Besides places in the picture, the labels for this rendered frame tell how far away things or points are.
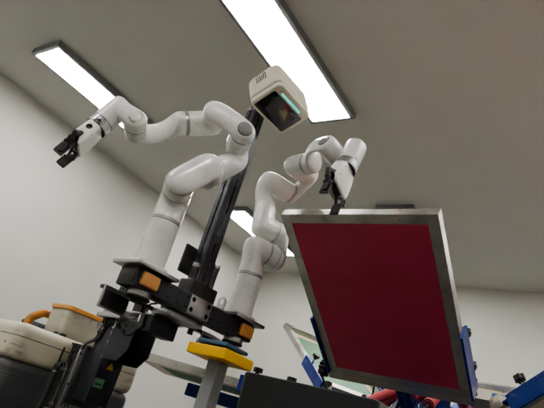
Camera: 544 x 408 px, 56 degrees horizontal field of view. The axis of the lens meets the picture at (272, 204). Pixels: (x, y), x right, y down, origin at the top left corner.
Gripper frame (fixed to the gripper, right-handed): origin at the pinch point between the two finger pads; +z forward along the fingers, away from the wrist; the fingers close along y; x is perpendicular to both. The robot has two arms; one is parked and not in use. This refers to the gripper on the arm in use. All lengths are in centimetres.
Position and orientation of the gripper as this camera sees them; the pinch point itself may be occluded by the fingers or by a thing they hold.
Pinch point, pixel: (329, 201)
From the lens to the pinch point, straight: 162.9
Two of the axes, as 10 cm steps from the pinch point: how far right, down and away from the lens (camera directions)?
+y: -4.0, -7.2, -5.7
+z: -4.0, 7.0, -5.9
